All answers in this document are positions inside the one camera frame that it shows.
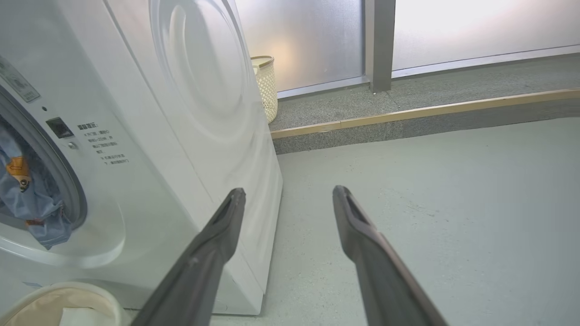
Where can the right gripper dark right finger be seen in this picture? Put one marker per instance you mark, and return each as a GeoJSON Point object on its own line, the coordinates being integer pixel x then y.
{"type": "Point", "coordinates": [380, 280]}

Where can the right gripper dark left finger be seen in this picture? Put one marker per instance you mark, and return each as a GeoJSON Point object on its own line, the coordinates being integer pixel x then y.
{"type": "Point", "coordinates": [199, 271]}

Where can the blue cartoon print garment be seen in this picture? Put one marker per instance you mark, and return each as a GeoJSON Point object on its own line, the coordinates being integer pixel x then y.
{"type": "Point", "coordinates": [41, 213]}

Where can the white front-load washing machine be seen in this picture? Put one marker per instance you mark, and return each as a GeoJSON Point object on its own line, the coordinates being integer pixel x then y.
{"type": "Point", "coordinates": [158, 136]}

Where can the black door latch socket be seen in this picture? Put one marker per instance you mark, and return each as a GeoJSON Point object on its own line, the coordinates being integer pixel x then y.
{"type": "Point", "coordinates": [60, 127]}

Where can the white padding cloth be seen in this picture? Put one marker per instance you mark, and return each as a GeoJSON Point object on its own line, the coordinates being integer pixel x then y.
{"type": "Point", "coordinates": [86, 319]}

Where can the cream fabric laundry basket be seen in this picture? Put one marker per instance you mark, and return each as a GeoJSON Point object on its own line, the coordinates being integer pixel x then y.
{"type": "Point", "coordinates": [27, 308]}

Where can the cream woven plastic basket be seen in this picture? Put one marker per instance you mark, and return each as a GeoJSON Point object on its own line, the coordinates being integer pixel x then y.
{"type": "Point", "coordinates": [267, 90]}

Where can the grey warning label sticker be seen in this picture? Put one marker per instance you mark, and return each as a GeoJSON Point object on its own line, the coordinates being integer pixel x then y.
{"type": "Point", "coordinates": [20, 83]}

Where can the grey metal window post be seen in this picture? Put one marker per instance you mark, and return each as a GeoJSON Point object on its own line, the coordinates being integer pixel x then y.
{"type": "Point", "coordinates": [379, 45]}

